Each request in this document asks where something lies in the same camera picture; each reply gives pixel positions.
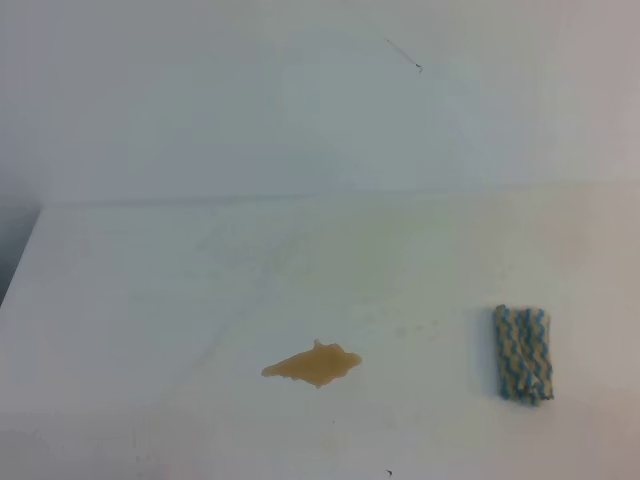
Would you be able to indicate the blue and beige striped rag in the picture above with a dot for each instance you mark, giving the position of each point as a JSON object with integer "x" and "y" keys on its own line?
{"x": 525, "y": 371}

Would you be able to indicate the brown coffee stain puddle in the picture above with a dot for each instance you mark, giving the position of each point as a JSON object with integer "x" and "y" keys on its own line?
{"x": 319, "y": 366}

